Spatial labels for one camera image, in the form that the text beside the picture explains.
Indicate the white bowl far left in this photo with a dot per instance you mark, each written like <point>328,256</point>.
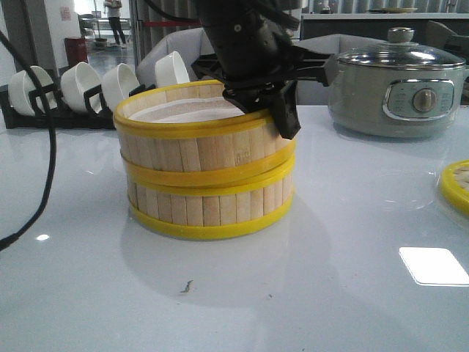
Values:
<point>21,85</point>

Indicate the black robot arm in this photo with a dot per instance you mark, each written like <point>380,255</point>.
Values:
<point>268,9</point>

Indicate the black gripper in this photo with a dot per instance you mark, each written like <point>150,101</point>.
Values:
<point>256,61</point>

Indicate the grey counter shelf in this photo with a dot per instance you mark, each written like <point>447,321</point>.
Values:
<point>377,25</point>

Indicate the white bowl right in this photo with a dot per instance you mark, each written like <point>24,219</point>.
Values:
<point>171,70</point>

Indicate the white bowl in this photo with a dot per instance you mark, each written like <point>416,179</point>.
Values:
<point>171,70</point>
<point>117,84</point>
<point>74,83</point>
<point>21,85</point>

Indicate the glass pot lid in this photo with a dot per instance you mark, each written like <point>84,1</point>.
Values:
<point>400,52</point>

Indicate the grey chair right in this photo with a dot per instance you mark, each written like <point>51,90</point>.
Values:
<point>323,51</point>

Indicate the grey electric cooking pot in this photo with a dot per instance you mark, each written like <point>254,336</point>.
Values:
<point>393,102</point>

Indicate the grey chair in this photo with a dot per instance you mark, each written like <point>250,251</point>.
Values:
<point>189,43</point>
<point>323,51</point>

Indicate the bamboo steamer basket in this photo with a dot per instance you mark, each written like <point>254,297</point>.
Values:
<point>225,211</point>
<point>197,153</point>

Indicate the person in background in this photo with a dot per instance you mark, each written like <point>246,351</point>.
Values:
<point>112,9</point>

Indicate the yellow woven steamer lid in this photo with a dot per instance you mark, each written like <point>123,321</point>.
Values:
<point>453,185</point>

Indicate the grey chair left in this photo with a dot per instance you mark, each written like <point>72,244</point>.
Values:
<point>189,43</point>

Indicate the red bin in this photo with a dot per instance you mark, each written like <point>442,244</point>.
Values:
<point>76,51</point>

